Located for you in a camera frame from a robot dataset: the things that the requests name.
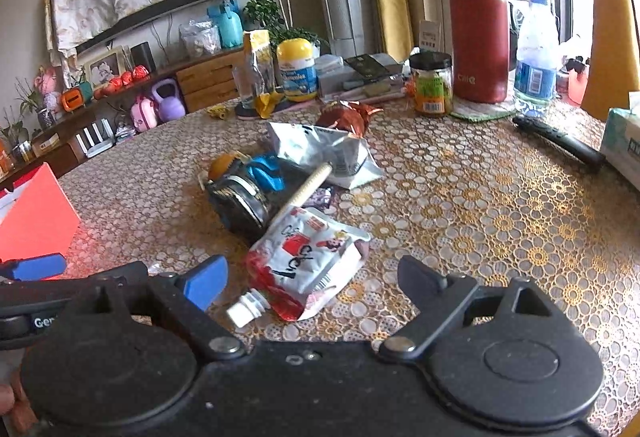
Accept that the person's hand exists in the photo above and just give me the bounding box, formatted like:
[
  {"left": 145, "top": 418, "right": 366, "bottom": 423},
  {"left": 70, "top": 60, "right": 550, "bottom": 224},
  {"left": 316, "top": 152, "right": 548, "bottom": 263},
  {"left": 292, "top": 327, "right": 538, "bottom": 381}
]
[{"left": 0, "top": 369, "right": 38, "bottom": 436}]

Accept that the black folded umbrella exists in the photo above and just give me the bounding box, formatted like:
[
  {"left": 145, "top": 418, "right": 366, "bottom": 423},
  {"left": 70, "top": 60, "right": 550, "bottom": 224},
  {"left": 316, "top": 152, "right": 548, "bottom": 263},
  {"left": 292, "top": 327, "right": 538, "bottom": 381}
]
[{"left": 512, "top": 115, "right": 605, "bottom": 171}]

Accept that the small purple brown candy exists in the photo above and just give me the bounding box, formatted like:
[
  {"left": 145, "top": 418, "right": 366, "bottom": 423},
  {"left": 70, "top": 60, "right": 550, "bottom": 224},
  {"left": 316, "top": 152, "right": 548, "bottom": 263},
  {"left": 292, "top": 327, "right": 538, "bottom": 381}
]
[{"left": 309, "top": 186, "right": 335, "bottom": 210}]

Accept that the stack of books and boxes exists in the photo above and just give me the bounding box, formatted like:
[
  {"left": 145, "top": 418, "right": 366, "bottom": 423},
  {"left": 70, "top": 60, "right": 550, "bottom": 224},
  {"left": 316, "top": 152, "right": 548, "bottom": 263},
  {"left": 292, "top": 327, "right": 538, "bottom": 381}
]
[{"left": 318, "top": 53, "right": 402, "bottom": 102}]

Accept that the pink toy case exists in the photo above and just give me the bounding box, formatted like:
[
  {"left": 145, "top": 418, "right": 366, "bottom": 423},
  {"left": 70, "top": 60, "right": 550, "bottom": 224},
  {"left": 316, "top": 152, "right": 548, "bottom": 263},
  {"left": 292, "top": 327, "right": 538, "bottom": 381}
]
[{"left": 130, "top": 94, "right": 158, "bottom": 134}]

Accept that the green coaster mat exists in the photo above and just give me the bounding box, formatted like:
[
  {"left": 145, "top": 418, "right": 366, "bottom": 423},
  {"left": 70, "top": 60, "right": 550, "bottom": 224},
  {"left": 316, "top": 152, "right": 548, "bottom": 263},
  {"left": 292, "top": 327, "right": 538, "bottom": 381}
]
[{"left": 450, "top": 97, "right": 516, "bottom": 123}]

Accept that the black snack packet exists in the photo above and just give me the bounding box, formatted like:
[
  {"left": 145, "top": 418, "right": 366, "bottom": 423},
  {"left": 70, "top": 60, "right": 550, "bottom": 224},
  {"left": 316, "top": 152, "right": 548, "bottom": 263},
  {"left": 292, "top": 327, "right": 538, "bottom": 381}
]
[{"left": 204, "top": 172, "right": 279, "bottom": 240}]

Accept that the white router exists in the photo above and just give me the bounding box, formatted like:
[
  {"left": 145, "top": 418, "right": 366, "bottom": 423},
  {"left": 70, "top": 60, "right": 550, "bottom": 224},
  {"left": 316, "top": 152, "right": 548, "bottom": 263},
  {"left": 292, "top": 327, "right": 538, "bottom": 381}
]
[{"left": 75, "top": 118, "right": 116, "bottom": 158}]

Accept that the black lid glass jar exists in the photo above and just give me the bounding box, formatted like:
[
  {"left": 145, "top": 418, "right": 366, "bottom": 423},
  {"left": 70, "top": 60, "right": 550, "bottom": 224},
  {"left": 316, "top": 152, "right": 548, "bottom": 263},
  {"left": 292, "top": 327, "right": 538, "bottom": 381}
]
[{"left": 409, "top": 51, "right": 454, "bottom": 117}]

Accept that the small yellow wrapped candy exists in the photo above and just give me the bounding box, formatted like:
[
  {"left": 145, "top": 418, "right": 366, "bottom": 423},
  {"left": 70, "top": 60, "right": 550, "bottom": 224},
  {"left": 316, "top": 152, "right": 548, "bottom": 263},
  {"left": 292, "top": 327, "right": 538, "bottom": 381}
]
[{"left": 206, "top": 105, "right": 229, "bottom": 120}]

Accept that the packaged braised egg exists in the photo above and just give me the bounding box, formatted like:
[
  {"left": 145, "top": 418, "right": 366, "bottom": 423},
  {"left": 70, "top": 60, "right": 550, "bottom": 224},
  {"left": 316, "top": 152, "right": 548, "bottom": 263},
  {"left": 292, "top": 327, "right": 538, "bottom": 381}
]
[{"left": 207, "top": 152, "right": 244, "bottom": 181}]

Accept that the red white drink pouch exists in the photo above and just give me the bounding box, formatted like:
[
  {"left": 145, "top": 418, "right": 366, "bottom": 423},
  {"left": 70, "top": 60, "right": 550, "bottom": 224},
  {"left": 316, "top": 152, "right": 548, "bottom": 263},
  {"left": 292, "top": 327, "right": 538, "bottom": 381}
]
[{"left": 227, "top": 207, "right": 371, "bottom": 329}]

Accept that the yellow lid vitamin bottle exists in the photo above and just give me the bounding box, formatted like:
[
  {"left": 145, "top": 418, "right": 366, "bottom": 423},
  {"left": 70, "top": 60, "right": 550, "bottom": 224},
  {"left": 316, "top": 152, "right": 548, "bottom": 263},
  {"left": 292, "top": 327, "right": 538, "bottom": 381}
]
[{"left": 277, "top": 38, "right": 318, "bottom": 102}]

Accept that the silver foil snack bag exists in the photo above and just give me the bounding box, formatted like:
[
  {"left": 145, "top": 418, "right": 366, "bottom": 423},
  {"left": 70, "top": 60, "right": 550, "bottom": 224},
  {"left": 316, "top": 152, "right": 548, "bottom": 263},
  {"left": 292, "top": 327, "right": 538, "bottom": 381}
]
[{"left": 267, "top": 123, "right": 384, "bottom": 190}]

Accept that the round dark tray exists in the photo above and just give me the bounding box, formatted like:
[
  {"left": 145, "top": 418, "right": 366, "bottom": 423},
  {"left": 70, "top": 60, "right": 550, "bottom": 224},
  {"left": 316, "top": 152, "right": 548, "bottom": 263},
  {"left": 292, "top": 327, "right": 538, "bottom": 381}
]
[{"left": 233, "top": 99, "right": 317, "bottom": 120}]

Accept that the clear plastic water bottle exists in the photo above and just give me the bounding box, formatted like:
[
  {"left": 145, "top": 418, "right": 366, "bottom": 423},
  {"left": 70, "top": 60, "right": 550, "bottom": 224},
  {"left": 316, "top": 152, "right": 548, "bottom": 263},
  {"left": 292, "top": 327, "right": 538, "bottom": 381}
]
[{"left": 514, "top": 0, "right": 561, "bottom": 118}]

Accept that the blue snack packet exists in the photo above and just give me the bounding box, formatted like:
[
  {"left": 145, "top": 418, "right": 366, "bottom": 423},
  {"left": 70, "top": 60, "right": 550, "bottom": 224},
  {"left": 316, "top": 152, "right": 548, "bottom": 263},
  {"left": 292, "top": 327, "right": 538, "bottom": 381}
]
[{"left": 246, "top": 153, "right": 285, "bottom": 193}]

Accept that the green white tissue pack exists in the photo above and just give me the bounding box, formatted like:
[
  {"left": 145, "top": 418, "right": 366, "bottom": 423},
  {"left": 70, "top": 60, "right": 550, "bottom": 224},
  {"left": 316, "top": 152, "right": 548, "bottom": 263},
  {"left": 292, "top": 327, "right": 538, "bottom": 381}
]
[{"left": 600, "top": 91, "right": 640, "bottom": 190}]

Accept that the pink plush toy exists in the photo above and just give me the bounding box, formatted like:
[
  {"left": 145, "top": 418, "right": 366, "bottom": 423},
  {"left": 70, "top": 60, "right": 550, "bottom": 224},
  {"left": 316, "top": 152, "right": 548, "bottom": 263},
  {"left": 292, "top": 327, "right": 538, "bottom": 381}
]
[{"left": 34, "top": 66, "right": 62, "bottom": 114}]

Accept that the drinking glass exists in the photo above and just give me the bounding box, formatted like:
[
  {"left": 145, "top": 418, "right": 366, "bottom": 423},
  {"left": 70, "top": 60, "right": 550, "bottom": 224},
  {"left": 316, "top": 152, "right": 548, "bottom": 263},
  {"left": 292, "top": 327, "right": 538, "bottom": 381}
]
[{"left": 232, "top": 64, "right": 256, "bottom": 110}]

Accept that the clear plastic bag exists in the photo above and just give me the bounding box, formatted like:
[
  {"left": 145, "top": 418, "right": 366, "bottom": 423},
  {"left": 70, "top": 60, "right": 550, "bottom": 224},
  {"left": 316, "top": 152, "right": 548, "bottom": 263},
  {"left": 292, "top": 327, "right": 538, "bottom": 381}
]
[{"left": 179, "top": 19, "right": 221, "bottom": 59}]

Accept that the yellow standing snack pouch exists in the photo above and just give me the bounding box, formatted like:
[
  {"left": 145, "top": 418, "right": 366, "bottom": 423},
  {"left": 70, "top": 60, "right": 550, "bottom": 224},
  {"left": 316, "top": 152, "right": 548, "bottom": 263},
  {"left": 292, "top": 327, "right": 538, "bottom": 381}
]
[{"left": 243, "top": 30, "right": 282, "bottom": 110}]

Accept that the teal water jug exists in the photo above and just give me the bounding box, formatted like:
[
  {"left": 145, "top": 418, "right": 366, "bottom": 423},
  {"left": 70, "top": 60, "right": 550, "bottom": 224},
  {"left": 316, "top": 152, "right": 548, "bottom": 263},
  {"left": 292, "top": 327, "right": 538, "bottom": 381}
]
[{"left": 207, "top": 1, "right": 244, "bottom": 49}]

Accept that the red white cardboard box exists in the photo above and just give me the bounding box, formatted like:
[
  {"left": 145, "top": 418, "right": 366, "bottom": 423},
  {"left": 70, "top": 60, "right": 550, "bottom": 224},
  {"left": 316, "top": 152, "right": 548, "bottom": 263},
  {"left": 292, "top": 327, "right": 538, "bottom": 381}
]
[{"left": 0, "top": 163, "right": 80, "bottom": 261}]

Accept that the red apples pile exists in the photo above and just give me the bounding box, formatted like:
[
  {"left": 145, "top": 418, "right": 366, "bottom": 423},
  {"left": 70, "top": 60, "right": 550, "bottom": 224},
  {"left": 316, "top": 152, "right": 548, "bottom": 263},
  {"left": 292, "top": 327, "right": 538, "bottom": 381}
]
[{"left": 93, "top": 65, "right": 150, "bottom": 100}]

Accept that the brown orange snack bag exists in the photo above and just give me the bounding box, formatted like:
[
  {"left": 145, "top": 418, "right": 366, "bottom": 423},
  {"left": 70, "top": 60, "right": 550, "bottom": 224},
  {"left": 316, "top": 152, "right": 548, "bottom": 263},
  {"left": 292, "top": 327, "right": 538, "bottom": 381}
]
[{"left": 316, "top": 101, "right": 382, "bottom": 138}]

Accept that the small potted plant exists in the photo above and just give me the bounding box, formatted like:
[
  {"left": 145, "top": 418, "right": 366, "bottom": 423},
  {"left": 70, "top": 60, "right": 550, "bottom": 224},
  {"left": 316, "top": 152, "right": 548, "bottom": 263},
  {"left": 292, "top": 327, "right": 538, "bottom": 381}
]
[{"left": 1, "top": 78, "right": 55, "bottom": 152}]

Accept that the framed photo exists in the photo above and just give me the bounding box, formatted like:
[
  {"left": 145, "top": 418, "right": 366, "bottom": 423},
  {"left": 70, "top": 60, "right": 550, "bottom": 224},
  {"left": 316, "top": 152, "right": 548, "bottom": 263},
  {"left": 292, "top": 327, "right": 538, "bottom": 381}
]
[{"left": 84, "top": 47, "right": 127, "bottom": 90}]

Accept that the purple kettlebell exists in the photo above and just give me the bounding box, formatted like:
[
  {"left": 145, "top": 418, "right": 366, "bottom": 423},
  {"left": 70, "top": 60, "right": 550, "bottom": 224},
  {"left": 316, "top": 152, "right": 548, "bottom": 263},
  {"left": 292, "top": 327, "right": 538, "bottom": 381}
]
[{"left": 151, "top": 78, "right": 186, "bottom": 123}]

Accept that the red thermos bottle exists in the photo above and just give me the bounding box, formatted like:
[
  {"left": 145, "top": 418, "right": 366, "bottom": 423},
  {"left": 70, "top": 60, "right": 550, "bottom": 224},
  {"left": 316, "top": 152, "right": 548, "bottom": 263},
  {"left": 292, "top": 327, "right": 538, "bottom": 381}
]
[{"left": 449, "top": 0, "right": 510, "bottom": 104}]

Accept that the black cylinder speaker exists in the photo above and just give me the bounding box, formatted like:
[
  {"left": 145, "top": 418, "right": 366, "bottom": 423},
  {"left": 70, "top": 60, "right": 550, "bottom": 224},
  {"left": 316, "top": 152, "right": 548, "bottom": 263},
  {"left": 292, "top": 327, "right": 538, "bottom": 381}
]
[{"left": 130, "top": 41, "right": 156, "bottom": 73}]

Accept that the orange clock radio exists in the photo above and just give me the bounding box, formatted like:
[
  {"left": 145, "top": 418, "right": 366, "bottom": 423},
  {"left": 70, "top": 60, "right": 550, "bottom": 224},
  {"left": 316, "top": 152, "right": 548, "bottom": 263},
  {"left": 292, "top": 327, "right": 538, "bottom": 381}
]
[{"left": 61, "top": 82, "right": 93, "bottom": 113}]

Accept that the wooden tv cabinet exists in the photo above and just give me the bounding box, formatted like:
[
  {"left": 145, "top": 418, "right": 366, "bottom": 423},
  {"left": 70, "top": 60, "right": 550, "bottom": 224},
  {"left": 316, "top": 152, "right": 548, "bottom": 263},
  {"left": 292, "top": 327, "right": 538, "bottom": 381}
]
[{"left": 1, "top": 48, "right": 244, "bottom": 188}]

